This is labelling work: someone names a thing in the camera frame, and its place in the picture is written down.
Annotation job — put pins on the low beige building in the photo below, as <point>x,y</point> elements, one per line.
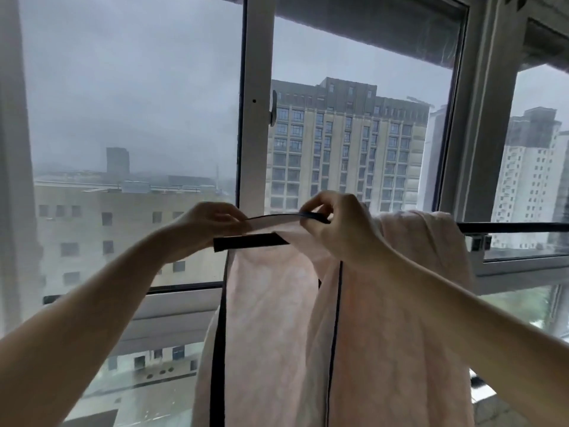
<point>115,226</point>

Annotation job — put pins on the tall beige apartment building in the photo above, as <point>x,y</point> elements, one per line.
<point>346,146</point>

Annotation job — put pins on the person's left hand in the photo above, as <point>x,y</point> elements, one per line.
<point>200,231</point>

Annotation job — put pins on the distant dark tower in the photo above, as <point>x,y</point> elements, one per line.
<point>117,160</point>

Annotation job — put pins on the person's right thumb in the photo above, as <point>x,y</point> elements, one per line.
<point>313,226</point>

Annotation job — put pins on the black drying rail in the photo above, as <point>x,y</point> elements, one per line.
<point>515,227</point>

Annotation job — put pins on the white window frame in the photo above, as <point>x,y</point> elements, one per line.
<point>255,106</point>

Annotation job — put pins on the pink towel with dark trim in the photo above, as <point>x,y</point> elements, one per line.
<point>271,333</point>

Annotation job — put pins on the person's right hand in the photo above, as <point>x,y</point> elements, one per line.
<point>351,237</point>

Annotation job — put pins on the person's right forearm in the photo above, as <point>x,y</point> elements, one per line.
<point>471,324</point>

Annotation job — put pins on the white high-rise building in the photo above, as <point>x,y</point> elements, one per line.
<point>529,173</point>

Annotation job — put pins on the person's left thumb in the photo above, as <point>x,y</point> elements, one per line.
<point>231,223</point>

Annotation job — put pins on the person's left forearm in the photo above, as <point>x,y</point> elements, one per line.
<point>84,329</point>

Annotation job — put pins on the metal rail bracket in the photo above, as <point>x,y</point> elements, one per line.
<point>481,243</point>

